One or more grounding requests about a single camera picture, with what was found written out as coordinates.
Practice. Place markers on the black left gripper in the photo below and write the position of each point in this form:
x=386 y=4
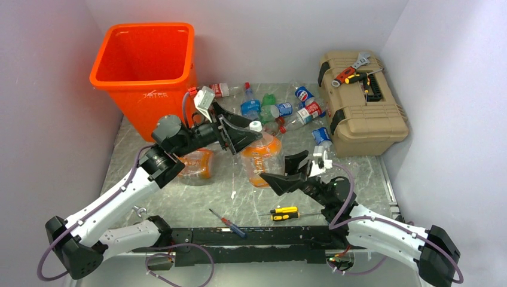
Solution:
x=233 y=124

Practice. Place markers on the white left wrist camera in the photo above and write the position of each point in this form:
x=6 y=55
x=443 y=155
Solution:
x=203 y=98

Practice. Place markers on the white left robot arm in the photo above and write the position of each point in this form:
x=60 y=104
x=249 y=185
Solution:
x=84 y=240

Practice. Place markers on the large orange label bottle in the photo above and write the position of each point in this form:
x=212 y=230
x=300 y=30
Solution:
x=262 y=156

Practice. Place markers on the pepsi label bottle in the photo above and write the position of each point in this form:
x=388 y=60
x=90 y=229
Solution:
x=304 y=96

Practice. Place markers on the blue label crushed bottle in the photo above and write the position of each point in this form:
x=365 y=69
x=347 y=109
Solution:
x=251 y=106

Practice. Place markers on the red white label bottle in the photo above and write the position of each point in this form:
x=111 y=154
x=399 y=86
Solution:
x=304 y=116

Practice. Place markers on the blue label clear bottle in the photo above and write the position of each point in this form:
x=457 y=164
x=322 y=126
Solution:
x=281 y=110

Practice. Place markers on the black yellow screwdriver on table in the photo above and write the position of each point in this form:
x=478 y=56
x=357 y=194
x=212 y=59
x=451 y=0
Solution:
x=279 y=217

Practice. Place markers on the red blue screwdriver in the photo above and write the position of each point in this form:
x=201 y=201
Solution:
x=233 y=227

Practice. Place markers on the blue label bottle by toolbox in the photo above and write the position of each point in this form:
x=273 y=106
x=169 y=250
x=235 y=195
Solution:
x=322 y=138

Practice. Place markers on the silver adjustable wrench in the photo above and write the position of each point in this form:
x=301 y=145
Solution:
x=362 y=60

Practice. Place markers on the crushed orange label bottle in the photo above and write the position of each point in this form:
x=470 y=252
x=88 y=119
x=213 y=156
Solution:
x=198 y=168

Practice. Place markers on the tan plastic toolbox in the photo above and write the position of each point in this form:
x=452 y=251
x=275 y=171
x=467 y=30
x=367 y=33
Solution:
x=362 y=120

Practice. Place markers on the orange plastic bin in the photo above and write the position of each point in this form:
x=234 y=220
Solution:
x=146 y=68

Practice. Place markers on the yellow black screwdriver on toolbox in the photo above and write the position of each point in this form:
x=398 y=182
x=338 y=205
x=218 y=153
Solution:
x=361 y=76

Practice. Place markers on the red label clear bottle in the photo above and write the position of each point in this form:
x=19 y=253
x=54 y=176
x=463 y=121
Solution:
x=222 y=90

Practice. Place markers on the green plastic bottle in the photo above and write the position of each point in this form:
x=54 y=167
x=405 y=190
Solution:
x=269 y=110

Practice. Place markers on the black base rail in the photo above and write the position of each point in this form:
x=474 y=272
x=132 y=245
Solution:
x=192 y=246

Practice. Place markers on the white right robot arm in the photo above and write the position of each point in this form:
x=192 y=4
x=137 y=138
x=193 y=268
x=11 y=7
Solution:
x=429 y=251

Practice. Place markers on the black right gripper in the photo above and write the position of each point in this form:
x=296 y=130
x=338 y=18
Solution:
x=293 y=180

